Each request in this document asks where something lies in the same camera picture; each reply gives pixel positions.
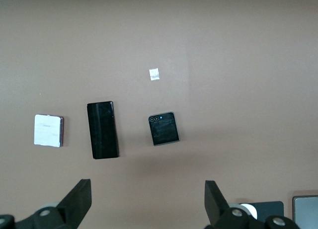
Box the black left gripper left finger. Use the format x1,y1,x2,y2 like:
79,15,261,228
14,178,92,229

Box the black flip phone dual cameras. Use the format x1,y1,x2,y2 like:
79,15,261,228
148,111,181,147

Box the black mouse pad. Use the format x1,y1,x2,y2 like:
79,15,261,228
238,201,285,222

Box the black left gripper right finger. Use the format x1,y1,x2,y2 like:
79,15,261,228
204,180,268,229

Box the long black slab phone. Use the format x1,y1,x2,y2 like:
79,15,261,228
86,101,120,160

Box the white computer mouse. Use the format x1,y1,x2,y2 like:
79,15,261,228
239,203,258,220

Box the silver closed laptop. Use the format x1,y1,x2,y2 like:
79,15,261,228
292,195,318,229

